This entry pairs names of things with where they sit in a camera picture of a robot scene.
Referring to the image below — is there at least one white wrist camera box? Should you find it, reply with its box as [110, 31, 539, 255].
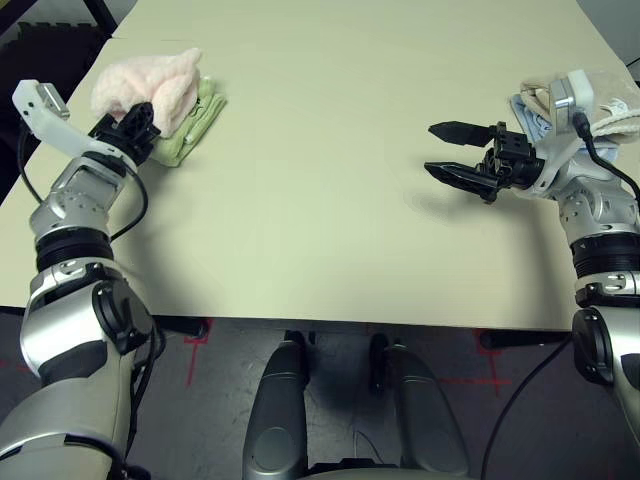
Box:
[10, 79, 132, 160]
[523, 68, 597, 197]

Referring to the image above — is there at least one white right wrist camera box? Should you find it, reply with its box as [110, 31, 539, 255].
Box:
[523, 68, 597, 197]

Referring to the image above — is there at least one light blue folded towel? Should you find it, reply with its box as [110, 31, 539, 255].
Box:
[508, 93, 622, 162]

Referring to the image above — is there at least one grey right robot leg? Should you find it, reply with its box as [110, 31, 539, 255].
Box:
[368, 332, 472, 480]

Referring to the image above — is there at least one green folded towel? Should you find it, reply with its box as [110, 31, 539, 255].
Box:
[148, 74, 229, 168]

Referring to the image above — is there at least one black foam floor mat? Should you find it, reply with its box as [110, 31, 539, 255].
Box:
[0, 19, 109, 204]

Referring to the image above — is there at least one black left wrist camera cable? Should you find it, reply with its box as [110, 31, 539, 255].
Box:
[16, 127, 167, 471]

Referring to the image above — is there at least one grey left robot leg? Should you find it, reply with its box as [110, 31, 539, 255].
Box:
[242, 327, 312, 480]

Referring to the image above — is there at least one grey robot waist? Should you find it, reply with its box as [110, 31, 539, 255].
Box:
[304, 462, 472, 480]

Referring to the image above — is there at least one beige folded towel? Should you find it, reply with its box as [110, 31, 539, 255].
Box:
[519, 69, 640, 137]

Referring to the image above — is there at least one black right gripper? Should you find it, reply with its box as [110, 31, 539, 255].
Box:
[423, 119, 545, 205]

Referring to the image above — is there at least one grey robot leg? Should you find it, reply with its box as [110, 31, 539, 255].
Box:
[368, 332, 472, 480]
[242, 327, 312, 480]

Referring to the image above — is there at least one thin white floor wire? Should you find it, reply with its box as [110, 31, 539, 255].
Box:
[351, 430, 389, 462]

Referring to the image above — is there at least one pink ribbed towel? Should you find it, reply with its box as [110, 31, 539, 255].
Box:
[91, 47, 204, 138]

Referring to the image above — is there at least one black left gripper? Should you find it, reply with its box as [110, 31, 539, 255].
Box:
[88, 101, 163, 165]

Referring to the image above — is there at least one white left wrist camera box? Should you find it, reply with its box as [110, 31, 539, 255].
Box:
[10, 79, 132, 160]

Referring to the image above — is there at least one dark framed side table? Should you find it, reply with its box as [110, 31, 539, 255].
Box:
[89, 0, 123, 40]

